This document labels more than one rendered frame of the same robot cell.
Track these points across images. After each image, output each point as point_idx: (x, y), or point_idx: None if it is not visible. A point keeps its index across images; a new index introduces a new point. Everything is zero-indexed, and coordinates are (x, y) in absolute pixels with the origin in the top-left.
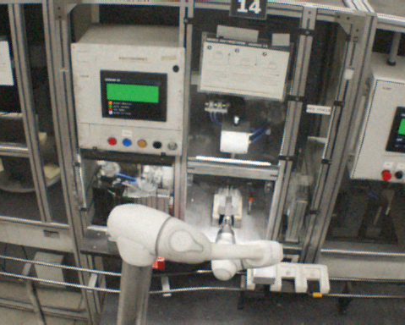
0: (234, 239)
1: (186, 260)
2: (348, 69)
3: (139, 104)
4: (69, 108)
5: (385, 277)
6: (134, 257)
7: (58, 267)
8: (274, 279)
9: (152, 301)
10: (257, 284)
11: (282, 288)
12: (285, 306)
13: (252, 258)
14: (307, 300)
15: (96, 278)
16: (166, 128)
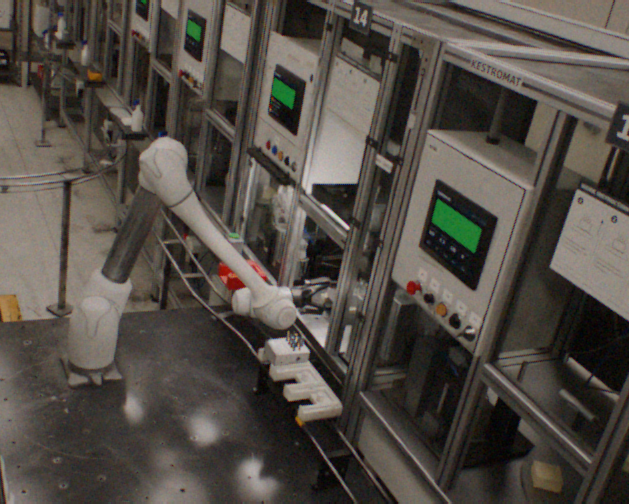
0: (288, 298)
1: (143, 175)
2: (412, 114)
3: (284, 107)
4: (259, 100)
5: None
6: (140, 172)
7: (189, 254)
8: (275, 358)
9: (214, 333)
10: None
11: (283, 385)
12: (285, 429)
13: (242, 280)
14: (310, 448)
15: (196, 277)
16: (295, 144)
